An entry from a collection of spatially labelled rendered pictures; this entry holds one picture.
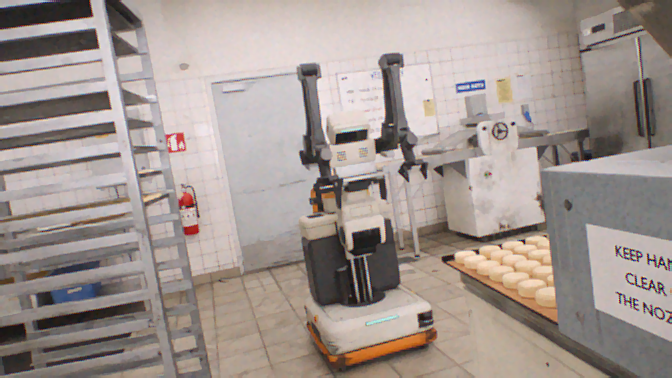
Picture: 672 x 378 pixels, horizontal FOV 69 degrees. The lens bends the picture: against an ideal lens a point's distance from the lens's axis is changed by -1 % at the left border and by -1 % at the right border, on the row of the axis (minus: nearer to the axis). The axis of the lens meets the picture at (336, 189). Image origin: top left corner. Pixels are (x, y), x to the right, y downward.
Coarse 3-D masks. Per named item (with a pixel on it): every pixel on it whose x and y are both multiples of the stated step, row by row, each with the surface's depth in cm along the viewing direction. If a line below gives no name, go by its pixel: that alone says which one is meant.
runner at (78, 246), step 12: (84, 240) 145; (96, 240) 145; (108, 240) 146; (120, 240) 146; (132, 240) 146; (12, 252) 143; (24, 252) 143; (36, 252) 144; (48, 252) 144; (60, 252) 144; (72, 252) 145; (0, 264) 143
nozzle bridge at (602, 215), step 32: (608, 160) 44; (640, 160) 40; (544, 192) 45; (576, 192) 41; (608, 192) 37; (640, 192) 34; (576, 224) 42; (608, 224) 38; (640, 224) 35; (576, 256) 42; (608, 256) 38; (640, 256) 35; (576, 288) 43; (608, 288) 39; (640, 288) 35; (576, 320) 44; (608, 320) 40; (640, 320) 36; (608, 352) 40; (640, 352) 37
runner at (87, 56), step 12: (24, 60) 139; (36, 60) 139; (48, 60) 140; (60, 60) 140; (72, 60) 141; (84, 60) 141; (96, 60) 142; (0, 72) 139; (12, 72) 140; (24, 72) 141
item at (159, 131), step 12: (144, 36) 182; (144, 60) 183; (156, 96) 185; (156, 108) 184; (156, 132) 185; (168, 156) 187; (168, 180) 187; (180, 216) 191; (180, 228) 189; (180, 252) 190; (192, 276) 193; (192, 288) 191; (192, 300) 192; (192, 312) 192; (192, 324) 192; (204, 348) 194; (204, 360) 194
